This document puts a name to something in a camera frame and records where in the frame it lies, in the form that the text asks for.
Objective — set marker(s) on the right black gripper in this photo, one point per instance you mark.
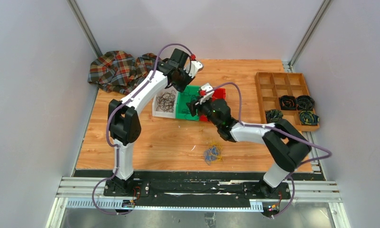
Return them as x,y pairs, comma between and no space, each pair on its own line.
193,107

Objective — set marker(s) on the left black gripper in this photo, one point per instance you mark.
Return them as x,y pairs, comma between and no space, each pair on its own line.
181,88

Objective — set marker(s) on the cable ball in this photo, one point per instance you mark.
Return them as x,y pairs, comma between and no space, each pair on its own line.
213,153

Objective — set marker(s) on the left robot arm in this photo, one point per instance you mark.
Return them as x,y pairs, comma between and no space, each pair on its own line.
123,125

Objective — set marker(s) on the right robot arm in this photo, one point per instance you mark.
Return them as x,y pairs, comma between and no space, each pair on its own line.
284,142

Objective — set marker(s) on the red plastic bin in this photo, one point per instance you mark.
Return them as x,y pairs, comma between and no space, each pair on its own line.
220,93

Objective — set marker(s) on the green plastic bin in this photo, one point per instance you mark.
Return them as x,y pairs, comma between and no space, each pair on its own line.
189,94

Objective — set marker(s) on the white plastic bin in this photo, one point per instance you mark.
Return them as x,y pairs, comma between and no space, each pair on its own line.
164,103

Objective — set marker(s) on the plaid flannel shirt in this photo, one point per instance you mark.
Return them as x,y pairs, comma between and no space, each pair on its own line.
118,71

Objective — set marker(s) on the wooden compartment tray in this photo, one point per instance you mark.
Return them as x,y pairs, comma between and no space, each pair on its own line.
288,94

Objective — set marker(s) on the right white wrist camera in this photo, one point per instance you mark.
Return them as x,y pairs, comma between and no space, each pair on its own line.
205,92

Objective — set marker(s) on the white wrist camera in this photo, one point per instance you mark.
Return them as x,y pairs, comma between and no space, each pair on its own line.
193,68
205,92

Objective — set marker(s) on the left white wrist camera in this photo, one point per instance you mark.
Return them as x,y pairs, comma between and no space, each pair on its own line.
193,68

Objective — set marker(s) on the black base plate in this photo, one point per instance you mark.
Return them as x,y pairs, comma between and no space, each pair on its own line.
189,188

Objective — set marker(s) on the left aluminium corner post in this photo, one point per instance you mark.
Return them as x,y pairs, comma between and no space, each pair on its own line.
74,6

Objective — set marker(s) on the aluminium corner post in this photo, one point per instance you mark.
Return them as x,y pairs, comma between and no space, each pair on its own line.
325,4
74,6

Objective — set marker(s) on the aluminium frame rail front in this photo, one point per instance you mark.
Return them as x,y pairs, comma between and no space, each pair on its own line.
82,193

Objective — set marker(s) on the right aluminium corner post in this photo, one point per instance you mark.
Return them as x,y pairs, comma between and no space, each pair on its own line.
325,4

